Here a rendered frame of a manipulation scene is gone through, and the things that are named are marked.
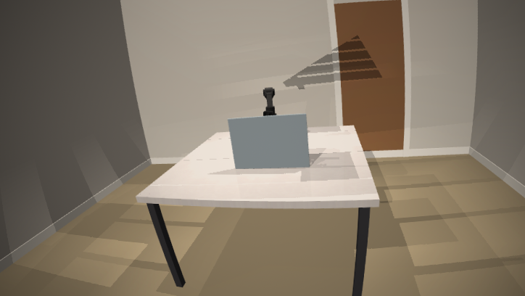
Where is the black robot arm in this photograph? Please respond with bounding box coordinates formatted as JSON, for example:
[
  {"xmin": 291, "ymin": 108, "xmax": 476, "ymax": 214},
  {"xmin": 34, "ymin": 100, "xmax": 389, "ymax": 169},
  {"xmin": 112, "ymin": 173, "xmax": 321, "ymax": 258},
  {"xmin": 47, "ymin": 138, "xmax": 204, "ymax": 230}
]
[{"xmin": 263, "ymin": 87, "xmax": 277, "ymax": 115}]

